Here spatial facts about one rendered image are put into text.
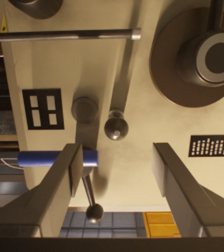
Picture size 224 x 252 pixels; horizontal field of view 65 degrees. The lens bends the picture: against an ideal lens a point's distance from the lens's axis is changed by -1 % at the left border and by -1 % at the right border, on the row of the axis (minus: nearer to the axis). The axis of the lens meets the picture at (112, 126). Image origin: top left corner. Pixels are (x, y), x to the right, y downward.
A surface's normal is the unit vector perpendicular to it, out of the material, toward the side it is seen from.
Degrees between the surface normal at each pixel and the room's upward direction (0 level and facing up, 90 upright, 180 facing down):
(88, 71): 90
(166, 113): 90
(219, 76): 90
